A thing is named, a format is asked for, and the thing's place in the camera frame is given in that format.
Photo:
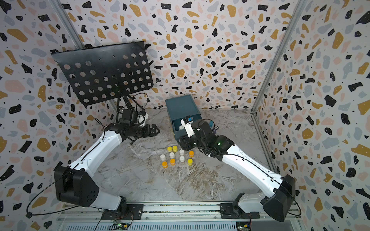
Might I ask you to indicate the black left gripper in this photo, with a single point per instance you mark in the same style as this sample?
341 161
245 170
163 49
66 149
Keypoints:
148 133

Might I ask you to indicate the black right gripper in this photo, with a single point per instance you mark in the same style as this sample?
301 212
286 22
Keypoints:
185 142

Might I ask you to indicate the teal drawer cabinet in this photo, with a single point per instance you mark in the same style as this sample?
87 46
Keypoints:
178 108

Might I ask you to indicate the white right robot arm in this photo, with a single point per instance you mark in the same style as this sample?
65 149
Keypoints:
277 192

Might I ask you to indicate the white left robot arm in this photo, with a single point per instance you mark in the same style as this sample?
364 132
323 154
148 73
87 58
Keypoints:
75 184

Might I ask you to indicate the yellow paint can far right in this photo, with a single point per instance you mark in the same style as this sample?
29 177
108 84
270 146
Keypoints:
175 148

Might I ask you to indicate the orange paint can middle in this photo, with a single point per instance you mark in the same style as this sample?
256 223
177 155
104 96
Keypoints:
172 162

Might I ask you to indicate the black perforated music stand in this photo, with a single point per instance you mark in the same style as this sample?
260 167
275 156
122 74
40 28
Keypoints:
107 72

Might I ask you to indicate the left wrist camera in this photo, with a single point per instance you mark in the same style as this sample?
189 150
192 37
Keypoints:
133 118

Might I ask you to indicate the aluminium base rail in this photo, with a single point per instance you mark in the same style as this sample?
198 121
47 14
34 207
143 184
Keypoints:
174 216

